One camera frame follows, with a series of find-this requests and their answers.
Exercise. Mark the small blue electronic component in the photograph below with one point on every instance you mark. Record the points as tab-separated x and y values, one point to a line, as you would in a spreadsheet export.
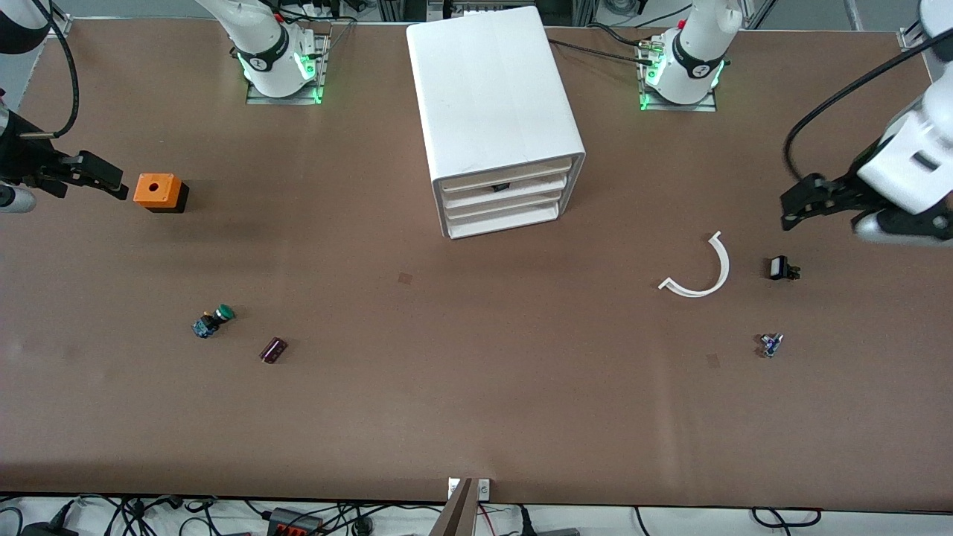
770	346

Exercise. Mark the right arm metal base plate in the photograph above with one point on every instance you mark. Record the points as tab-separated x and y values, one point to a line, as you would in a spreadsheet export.
322	74

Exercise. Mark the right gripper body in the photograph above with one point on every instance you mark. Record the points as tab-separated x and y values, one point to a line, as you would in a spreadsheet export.
21	159

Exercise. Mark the black red power strip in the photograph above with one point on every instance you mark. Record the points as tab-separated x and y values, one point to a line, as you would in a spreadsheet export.
294	522

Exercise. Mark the white curved plastic strip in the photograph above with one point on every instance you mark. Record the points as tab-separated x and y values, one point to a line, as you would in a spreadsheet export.
726	266

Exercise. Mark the green push button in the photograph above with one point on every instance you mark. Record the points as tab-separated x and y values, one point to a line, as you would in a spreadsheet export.
223	313

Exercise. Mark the aluminium frame profile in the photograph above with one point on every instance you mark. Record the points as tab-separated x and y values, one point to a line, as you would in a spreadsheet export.
59	28
912	37

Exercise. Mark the dark purple small component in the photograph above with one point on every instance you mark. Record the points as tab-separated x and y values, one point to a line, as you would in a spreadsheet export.
273	350

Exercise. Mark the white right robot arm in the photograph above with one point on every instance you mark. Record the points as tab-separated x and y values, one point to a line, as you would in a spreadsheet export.
260	45

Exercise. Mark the white drawer cabinet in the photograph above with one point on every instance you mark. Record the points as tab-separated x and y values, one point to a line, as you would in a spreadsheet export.
484	89

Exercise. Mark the white shallow cabinet drawer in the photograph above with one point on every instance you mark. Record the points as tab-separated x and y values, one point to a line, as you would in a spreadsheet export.
510	219
476	181
510	198

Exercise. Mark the brown wooden post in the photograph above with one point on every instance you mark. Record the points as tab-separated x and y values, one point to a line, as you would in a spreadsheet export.
458	517

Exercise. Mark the black power adapter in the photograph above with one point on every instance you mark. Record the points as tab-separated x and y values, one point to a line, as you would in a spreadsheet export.
48	530

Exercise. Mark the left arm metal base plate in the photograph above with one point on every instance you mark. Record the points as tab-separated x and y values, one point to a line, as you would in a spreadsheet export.
677	107

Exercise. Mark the orange box with hole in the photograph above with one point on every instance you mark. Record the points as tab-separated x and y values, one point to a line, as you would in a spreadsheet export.
160	192

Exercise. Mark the small black switch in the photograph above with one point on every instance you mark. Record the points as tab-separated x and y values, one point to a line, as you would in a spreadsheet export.
779	268

